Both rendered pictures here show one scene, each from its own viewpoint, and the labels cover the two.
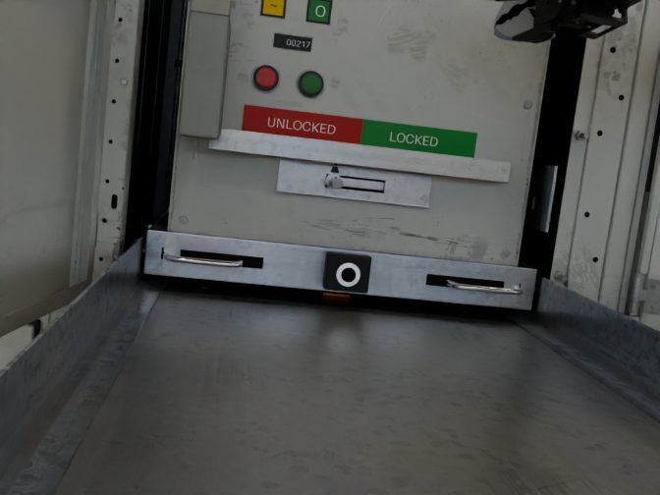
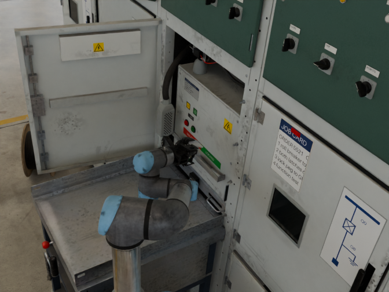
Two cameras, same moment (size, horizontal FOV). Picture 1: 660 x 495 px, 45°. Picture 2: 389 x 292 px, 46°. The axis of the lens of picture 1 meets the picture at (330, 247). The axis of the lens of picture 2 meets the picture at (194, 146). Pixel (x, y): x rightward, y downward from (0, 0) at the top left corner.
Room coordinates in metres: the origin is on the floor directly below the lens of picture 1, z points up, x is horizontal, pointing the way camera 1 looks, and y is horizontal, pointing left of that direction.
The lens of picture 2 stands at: (0.24, -1.53, 2.35)
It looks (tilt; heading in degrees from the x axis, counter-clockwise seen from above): 36 degrees down; 62
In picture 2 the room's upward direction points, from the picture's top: 5 degrees clockwise
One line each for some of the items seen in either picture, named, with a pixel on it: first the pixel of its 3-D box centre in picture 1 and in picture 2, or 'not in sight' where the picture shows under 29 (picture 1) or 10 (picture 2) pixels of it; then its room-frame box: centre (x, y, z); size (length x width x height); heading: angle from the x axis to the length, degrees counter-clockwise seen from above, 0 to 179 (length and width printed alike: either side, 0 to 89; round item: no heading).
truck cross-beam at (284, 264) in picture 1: (343, 268); (199, 177); (1.09, -0.02, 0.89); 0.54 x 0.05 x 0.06; 97
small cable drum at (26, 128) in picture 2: not in sight; (40, 150); (0.50, 1.40, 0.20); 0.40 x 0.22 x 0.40; 72
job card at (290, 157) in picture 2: not in sight; (290, 155); (1.08, -0.61, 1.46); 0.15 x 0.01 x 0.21; 97
